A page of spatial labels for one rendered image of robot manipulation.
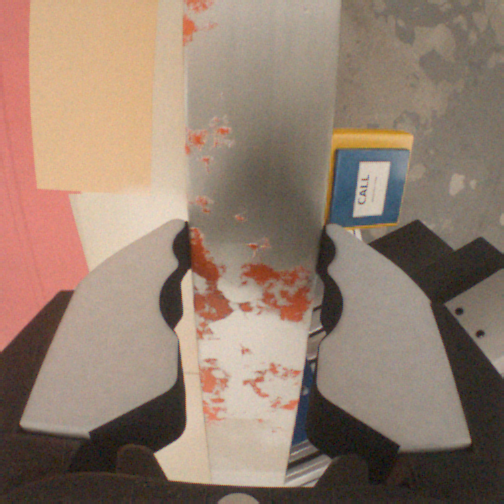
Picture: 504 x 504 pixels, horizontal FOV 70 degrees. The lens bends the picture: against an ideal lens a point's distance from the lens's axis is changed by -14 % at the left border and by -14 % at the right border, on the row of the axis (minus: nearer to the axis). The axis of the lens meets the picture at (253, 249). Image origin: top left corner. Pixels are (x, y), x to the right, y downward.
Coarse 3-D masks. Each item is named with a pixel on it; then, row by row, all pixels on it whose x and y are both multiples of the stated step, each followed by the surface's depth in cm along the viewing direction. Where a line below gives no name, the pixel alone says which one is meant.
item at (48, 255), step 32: (0, 224) 16; (32, 224) 16; (64, 224) 15; (0, 256) 16; (32, 256) 16; (64, 256) 16; (0, 288) 17; (32, 288) 17; (64, 288) 17; (0, 320) 18
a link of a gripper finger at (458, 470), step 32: (448, 320) 8; (448, 352) 7; (480, 352) 7; (480, 384) 7; (480, 416) 6; (480, 448) 5; (384, 480) 6; (416, 480) 5; (448, 480) 5; (480, 480) 5
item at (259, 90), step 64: (192, 0) 8; (256, 0) 8; (320, 0) 8; (192, 64) 9; (256, 64) 9; (320, 64) 9; (192, 128) 10; (256, 128) 10; (320, 128) 10; (192, 192) 11; (256, 192) 11; (320, 192) 11; (192, 256) 12; (256, 256) 12; (256, 320) 13; (256, 384) 15; (256, 448) 17
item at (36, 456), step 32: (32, 320) 8; (0, 352) 7; (32, 352) 7; (0, 384) 6; (32, 384) 6; (0, 416) 6; (0, 448) 5; (32, 448) 5; (64, 448) 5; (0, 480) 5; (32, 480) 5
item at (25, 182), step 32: (0, 0) 11; (0, 32) 11; (0, 64) 12; (0, 96) 13; (0, 128) 13; (0, 160) 14; (32, 160) 14; (0, 192) 15; (32, 192) 15; (64, 192) 15
